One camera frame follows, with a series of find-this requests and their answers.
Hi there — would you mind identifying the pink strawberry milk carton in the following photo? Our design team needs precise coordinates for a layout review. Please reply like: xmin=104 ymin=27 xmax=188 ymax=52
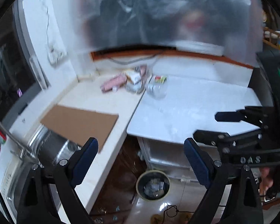
xmin=100 ymin=73 xmax=127 ymax=93

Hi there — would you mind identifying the dark window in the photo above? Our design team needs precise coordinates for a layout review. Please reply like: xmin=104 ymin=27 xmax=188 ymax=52
xmin=0 ymin=6 xmax=41 ymax=127

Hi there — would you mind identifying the black cable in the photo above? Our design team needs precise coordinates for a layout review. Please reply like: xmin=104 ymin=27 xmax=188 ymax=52
xmin=105 ymin=51 xmax=164 ymax=65

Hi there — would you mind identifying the white wall power socket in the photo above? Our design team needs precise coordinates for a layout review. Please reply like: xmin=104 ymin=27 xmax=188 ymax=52
xmin=47 ymin=43 xmax=67 ymax=67

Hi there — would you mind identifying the brown cardboard sheet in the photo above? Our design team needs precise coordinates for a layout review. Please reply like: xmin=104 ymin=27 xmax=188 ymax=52
xmin=41 ymin=105 xmax=119 ymax=151

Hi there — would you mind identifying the chrome faucet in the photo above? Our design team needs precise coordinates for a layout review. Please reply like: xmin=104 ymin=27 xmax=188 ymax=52
xmin=0 ymin=113 xmax=38 ymax=161

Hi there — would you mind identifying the rose gold white box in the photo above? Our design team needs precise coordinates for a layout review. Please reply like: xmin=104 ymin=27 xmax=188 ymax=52
xmin=125 ymin=65 xmax=147 ymax=94

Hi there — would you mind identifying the steel kitchen sink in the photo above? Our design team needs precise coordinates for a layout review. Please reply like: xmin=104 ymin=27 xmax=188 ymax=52
xmin=0 ymin=124 xmax=82 ymax=215

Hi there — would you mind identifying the strawberry green snack wrapper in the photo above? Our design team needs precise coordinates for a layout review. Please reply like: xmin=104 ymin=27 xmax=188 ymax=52
xmin=154 ymin=75 xmax=167 ymax=84

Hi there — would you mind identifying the clear bottle with label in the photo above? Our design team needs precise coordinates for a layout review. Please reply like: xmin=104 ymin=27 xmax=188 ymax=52
xmin=146 ymin=75 xmax=167 ymax=99

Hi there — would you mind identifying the yellow white carton box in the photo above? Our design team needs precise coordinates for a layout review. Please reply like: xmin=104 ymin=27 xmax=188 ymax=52
xmin=124 ymin=70 xmax=141 ymax=84

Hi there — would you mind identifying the round trash bin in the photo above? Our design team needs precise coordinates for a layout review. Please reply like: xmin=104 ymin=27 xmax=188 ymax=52
xmin=136 ymin=170 xmax=170 ymax=201

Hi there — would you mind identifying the person right hand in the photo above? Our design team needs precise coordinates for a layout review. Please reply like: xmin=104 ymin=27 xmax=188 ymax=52
xmin=259 ymin=167 xmax=273 ymax=195

